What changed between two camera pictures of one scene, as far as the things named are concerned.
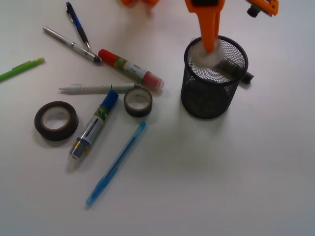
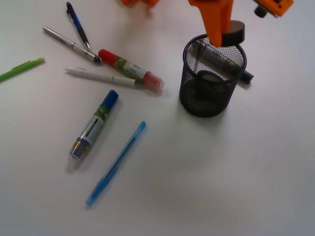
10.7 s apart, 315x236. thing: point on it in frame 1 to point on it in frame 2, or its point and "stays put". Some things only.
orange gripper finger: x=216 y=7 to x=226 y=6
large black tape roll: x=56 y=121 to x=208 y=90
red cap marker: x=146 y=78 stays put
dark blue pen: x=75 y=20 stays put
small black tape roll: x=138 y=102 to x=236 y=35
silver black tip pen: x=72 y=45 stays put
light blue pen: x=116 y=165 stays put
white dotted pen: x=79 y=88 to x=103 y=76
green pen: x=21 y=68 stays put
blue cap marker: x=80 y=147 stays put
